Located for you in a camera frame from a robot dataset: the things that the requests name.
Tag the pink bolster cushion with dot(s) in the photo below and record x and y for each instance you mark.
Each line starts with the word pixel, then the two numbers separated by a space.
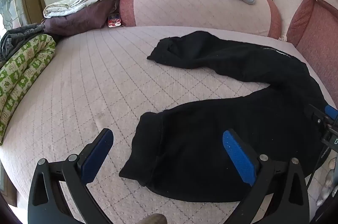
pixel 195 8

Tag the dark grey garment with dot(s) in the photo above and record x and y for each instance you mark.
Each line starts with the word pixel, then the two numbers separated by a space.
pixel 17 37

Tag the green patterned blanket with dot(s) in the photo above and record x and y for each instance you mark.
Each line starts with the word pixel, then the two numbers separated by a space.
pixel 22 70

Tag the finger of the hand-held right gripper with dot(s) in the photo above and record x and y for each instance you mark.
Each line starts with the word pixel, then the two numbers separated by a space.
pixel 330 111

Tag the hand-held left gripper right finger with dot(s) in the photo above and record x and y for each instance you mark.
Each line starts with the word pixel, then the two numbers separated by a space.
pixel 239 158

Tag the red and white packet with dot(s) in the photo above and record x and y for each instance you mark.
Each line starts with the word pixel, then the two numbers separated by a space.
pixel 114 21

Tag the pale grey object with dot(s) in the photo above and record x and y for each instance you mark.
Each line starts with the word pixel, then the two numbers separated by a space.
pixel 327 184

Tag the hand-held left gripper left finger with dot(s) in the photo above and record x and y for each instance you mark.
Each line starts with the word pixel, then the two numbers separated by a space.
pixel 97 155

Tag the black pants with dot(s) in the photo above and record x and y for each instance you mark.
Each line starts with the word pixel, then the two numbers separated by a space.
pixel 237 113

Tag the large pink headboard cushion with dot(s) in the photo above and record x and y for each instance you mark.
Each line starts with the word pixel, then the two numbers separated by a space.
pixel 314 31

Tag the purple blanket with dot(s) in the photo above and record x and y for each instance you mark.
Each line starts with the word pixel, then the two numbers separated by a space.
pixel 81 18

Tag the pink quilted bed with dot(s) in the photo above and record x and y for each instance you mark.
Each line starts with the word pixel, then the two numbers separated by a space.
pixel 87 86

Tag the window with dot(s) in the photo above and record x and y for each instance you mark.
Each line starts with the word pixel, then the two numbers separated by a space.
pixel 10 7

